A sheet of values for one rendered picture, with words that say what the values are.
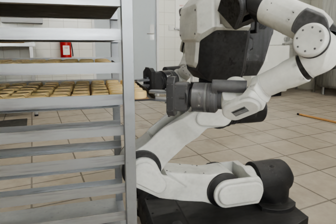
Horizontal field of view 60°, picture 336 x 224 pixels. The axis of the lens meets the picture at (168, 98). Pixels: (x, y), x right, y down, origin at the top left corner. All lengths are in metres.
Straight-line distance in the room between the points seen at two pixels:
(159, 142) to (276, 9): 0.58
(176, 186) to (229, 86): 0.48
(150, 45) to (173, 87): 4.10
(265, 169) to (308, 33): 0.71
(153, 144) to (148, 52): 3.94
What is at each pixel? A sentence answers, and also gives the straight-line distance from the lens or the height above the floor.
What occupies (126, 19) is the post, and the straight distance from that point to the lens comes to 0.80.
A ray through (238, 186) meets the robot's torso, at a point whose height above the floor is 0.31.
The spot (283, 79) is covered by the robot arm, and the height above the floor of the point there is 0.76.
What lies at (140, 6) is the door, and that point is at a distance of 4.93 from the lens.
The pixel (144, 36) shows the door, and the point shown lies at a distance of 4.91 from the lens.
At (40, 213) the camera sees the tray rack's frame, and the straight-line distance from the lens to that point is 1.42.
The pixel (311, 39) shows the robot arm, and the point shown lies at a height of 0.85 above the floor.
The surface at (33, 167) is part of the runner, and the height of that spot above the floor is 0.51.
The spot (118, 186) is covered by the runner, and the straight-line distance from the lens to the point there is 0.92.
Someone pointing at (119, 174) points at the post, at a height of 0.27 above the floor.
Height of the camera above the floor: 0.84
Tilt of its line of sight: 10 degrees down
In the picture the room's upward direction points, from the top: straight up
